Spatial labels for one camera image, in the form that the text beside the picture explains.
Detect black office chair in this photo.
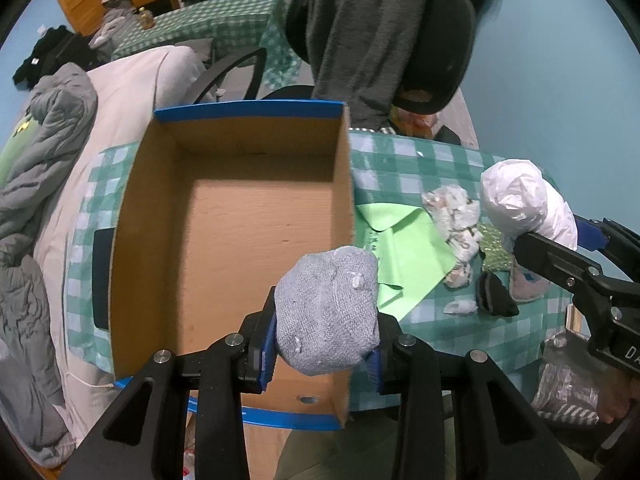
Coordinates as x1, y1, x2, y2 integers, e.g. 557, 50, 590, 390
286, 0, 476, 116

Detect grey sock ball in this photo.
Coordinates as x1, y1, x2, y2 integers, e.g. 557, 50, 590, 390
274, 246, 382, 375

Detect white plastic bag ball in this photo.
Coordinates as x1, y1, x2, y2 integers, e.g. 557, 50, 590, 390
481, 159, 579, 253

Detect black sock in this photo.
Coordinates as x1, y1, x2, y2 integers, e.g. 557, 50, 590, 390
474, 272, 521, 318

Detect black chair armrest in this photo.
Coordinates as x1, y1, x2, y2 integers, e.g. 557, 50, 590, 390
187, 47, 268, 106

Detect beige duvet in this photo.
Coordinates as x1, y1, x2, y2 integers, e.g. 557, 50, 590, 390
32, 45, 221, 411

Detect clear plastic bag with stripes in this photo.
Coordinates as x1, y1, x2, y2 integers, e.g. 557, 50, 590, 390
531, 335, 601, 427

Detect light green pillow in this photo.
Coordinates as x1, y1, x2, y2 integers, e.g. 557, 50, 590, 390
0, 115, 36, 186

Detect grey blanket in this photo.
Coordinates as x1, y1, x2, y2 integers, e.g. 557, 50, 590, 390
0, 62, 98, 468

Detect black flat rectangular object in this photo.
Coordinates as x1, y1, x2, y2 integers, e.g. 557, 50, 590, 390
92, 227, 117, 332

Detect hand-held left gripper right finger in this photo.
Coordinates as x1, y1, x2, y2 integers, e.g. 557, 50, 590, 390
365, 312, 581, 480

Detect table with green checked cloth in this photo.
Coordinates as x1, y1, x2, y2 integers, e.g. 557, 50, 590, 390
111, 0, 301, 86

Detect grey and pink sock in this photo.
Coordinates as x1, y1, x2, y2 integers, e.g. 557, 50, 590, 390
509, 255, 551, 302

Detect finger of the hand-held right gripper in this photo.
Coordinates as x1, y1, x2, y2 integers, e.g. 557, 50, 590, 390
575, 215, 640, 266
514, 232, 608, 301

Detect pile of grey clothes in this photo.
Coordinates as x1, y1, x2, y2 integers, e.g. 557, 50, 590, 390
90, 10, 146, 51

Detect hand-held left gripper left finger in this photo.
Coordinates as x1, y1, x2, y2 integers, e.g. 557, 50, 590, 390
60, 286, 278, 480

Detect crumpled white patterned cloth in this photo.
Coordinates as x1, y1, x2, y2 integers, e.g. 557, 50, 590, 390
421, 184, 483, 290

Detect cardboard box with blue outside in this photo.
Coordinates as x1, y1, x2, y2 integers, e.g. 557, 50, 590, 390
92, 101, 357, 432

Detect green glitter scrubbing cloth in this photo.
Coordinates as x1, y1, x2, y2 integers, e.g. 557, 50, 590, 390
477, 222, 518, 268

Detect green checked plastic tablecloth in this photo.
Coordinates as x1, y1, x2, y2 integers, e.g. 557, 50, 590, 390
65, 127, 576, 411

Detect orange plastic bag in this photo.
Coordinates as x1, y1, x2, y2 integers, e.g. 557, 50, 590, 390
395, 107, 442, 139

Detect grey garment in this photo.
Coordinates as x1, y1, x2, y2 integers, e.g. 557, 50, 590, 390
305, 0, 432, 128

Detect black bag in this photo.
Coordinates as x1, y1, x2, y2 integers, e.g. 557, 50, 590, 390
12, 25, 108, 86

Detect light green cloth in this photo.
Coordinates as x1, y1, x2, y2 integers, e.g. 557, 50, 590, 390
356, 201, 458, 321

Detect person's right hand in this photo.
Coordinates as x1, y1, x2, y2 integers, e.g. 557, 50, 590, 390
597, 370, 629, 424

